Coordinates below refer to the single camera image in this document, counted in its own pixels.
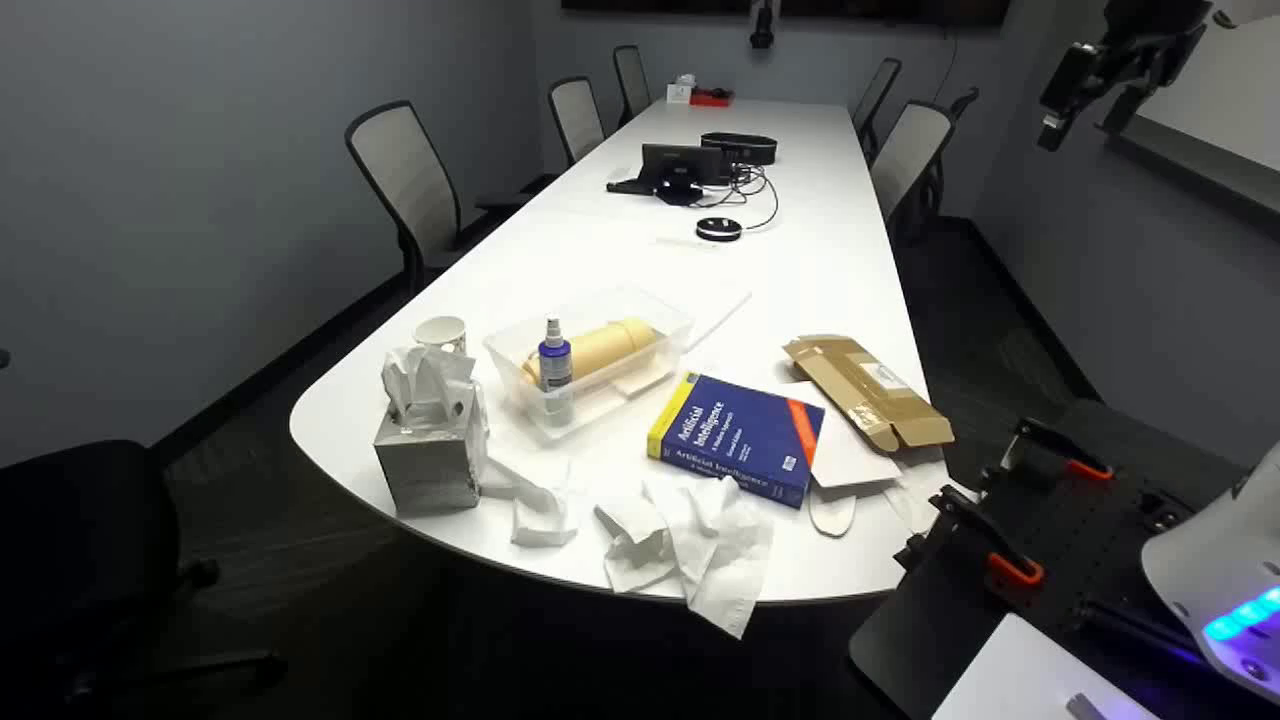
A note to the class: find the blue book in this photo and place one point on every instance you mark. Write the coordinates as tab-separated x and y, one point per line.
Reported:
754	436

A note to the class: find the near left office chair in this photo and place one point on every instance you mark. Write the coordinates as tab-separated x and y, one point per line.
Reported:
414	185

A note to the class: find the red object far end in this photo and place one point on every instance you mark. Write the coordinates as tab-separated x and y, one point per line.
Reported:
709	98

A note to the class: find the blue spray bottle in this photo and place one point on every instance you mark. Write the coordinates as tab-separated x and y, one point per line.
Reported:
553	353

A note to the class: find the white envelope under book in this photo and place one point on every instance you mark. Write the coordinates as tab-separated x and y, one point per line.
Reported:
845	460

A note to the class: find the brown cardboard box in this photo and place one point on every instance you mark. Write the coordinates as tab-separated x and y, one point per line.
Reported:
886	408

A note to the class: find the near right office chair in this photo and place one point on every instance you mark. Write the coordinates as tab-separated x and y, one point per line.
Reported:
905	162

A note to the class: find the black device box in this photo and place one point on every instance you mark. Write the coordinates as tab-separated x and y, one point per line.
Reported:
737	144

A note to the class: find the small crumpled white napkin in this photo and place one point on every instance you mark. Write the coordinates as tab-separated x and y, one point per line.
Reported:
543	509

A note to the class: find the clear plastic bin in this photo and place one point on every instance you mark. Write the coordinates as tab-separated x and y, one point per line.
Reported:
597	394

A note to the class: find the grey tissue box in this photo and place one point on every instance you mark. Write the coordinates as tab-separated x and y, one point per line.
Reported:
435	433

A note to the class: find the far right office chair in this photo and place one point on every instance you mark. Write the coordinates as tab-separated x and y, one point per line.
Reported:
878	92

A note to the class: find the black mounting board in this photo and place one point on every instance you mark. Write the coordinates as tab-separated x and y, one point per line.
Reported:
1095	624

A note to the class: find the yellow roll in bin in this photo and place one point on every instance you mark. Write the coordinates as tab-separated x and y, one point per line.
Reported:
603	345

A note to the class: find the black foreground office chair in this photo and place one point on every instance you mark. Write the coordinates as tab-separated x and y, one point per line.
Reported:
91	559

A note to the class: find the round black speaker puck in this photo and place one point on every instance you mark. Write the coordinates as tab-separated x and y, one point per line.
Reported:
717	228

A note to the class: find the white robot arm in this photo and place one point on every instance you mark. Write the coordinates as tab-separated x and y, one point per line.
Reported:
1137	53

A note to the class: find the black clamp orange tip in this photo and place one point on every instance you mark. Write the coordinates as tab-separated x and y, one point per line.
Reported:
1066	449

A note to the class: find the clear plastic bin lid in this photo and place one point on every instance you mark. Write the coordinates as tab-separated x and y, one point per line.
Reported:
691	313

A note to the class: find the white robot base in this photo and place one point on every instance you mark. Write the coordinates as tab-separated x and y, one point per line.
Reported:
1218	574

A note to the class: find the white box far end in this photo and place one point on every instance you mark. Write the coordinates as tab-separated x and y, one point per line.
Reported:
681	90

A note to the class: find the white paper cup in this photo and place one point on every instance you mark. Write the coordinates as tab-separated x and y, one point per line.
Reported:
440	332

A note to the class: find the black conference phone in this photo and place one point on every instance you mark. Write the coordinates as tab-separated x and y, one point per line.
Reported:
676	175

